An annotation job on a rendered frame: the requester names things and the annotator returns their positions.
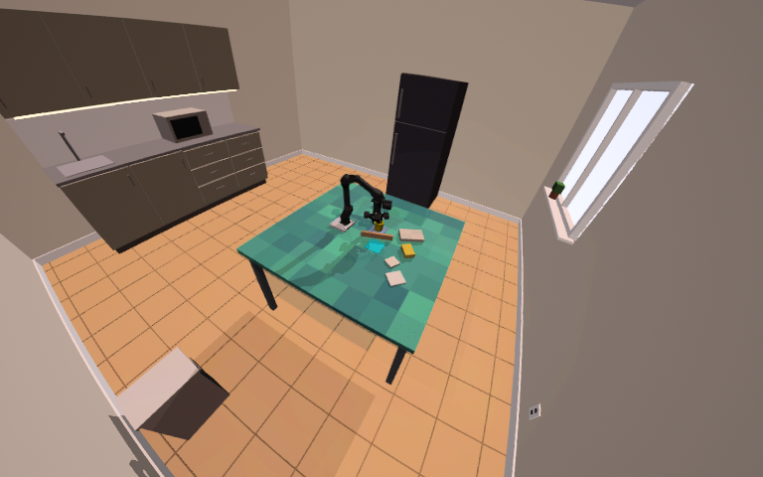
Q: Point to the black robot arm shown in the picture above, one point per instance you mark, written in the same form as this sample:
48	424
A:
378	198

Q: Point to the yellow flat block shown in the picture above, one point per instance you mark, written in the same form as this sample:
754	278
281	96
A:
407	250

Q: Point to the brown wooden flat bar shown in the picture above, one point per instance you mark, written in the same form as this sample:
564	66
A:
376	235

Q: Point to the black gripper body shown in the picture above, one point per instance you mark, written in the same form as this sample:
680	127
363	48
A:
368	215

